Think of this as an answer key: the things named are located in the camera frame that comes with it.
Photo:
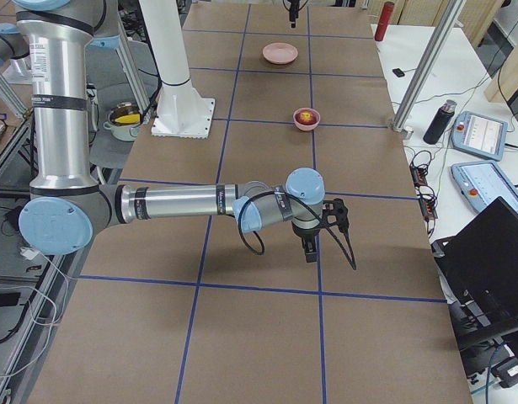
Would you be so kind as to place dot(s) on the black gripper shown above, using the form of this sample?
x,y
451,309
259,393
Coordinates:
x,y
306,235
294,13

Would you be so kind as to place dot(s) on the pink bowl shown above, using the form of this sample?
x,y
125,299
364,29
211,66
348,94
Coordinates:
x,y
306,127

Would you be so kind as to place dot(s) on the red apple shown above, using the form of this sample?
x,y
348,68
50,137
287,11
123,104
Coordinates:
x,y
306,117

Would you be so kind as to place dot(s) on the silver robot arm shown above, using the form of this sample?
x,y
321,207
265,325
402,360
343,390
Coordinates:
x,y
68,207
15,49

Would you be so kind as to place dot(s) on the pink plate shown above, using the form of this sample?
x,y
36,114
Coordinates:
x,y
280,53

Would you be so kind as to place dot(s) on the red bottle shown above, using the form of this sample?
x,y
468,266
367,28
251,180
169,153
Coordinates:
x,y
384,20

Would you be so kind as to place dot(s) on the small black square device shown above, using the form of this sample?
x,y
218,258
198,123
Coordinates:
x,y
398,72

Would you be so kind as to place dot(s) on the black orange power strip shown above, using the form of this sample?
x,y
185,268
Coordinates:
x,y
426,195

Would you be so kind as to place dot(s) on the black water bottle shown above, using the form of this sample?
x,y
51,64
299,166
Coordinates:
x,y
440,121

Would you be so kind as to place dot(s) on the near teach pendant tablet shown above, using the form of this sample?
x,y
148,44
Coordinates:
x,y
483,182

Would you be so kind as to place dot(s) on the teach pendant tablet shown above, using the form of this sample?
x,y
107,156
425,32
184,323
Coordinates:
x,y
483,182
479,135

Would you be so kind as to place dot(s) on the white enamel pot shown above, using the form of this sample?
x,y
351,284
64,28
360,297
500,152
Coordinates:
x,y
123,121

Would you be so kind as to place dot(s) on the far teach pendant tablet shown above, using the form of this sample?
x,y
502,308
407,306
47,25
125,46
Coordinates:
x,y
479,135

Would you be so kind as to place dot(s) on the white pedestal column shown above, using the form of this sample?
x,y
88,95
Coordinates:
x,y
181,111

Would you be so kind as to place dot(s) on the aluminium frame post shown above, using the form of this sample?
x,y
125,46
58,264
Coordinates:
x,y
432,50

